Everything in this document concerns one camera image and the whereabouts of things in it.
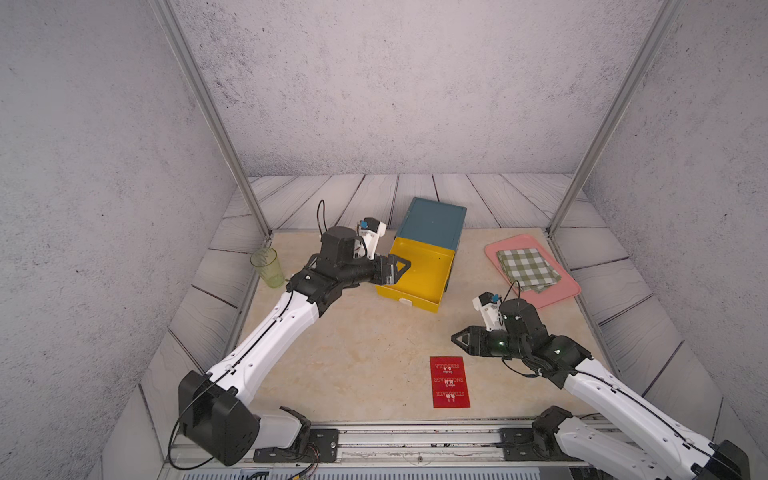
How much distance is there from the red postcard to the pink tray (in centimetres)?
34

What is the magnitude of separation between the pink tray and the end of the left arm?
0.57m

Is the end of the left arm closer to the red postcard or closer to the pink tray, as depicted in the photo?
the red postcard

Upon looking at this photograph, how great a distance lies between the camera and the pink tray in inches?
40.6

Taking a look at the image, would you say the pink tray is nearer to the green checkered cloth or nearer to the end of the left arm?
the green checkered cloth

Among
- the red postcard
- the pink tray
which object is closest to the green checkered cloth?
the pink tray

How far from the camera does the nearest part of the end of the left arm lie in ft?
2.08

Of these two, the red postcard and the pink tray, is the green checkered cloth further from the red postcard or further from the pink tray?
the red postcard

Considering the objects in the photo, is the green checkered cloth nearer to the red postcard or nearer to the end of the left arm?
the red postcard

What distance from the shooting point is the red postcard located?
2.70 ft

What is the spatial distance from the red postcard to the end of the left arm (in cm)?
36

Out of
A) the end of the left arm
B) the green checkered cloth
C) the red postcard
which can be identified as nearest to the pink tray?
the green checkered cloth

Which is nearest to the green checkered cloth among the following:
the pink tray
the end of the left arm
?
the pink tray

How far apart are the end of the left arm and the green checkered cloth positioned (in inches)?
23.0

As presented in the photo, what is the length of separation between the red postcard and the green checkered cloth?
0.38m
